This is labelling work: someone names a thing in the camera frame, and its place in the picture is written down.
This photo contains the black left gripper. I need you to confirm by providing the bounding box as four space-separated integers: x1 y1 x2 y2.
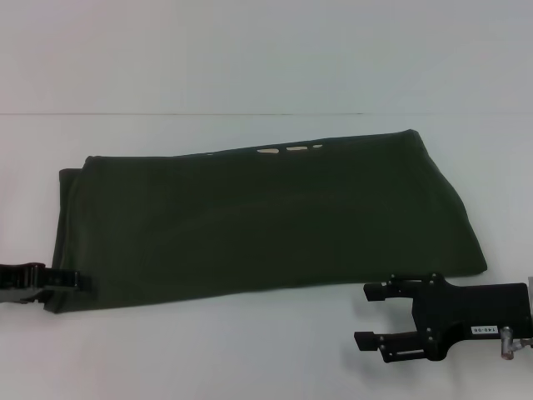
0 260 83 310

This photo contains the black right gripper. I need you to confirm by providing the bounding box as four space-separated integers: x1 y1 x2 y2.
353 272 533 363

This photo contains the dark green t-shirt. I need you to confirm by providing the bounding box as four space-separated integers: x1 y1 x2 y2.
44 129 489 313

